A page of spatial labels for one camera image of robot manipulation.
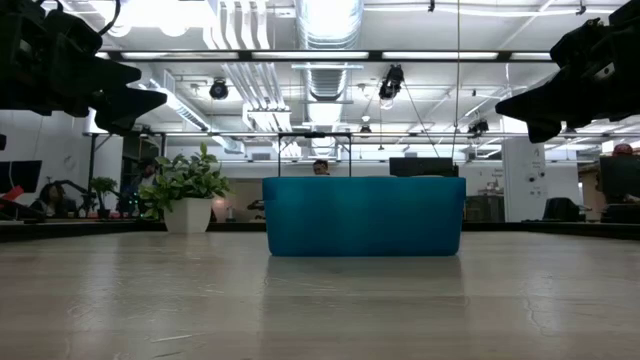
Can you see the black aluminium table frame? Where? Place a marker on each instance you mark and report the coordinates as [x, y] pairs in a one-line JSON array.
[[550, 227]]

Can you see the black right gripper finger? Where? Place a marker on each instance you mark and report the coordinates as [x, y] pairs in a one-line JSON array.
[[590, 97], [542, 131]]

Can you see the person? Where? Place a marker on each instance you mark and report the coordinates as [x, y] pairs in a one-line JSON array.
[[321, 167], [146, 172], [622, 149], [50, 197]]

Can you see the black round ceiling fixture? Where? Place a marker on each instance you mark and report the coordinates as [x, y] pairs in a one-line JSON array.
[[218, 90]]

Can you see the silver ceiling air duct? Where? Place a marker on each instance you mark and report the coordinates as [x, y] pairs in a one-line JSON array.
[[327, 25]]

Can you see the black overhead bar with lights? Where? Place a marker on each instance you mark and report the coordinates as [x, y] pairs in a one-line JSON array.
[[376, 55]]

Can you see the black office chair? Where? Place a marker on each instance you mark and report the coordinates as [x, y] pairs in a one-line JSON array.
[[561, 210]]

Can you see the blue plastic basket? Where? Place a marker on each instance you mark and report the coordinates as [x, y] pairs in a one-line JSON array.
[[365, 215]]

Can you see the black hanging overhead camera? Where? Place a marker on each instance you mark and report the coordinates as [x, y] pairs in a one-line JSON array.
[[477, 127], [392, 82]]

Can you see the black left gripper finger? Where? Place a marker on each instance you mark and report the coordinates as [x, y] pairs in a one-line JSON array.
[[125, 107], [95, 75]]

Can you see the black computer monitor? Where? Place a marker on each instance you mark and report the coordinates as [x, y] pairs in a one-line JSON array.
[[22, 175], [620, 177], [422, 166]]

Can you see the green plant in white pot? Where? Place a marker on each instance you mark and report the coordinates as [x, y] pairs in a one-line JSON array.
[[189, 215]]

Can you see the small background potted plant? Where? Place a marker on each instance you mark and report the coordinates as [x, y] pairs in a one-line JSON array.
[[103, 187]]

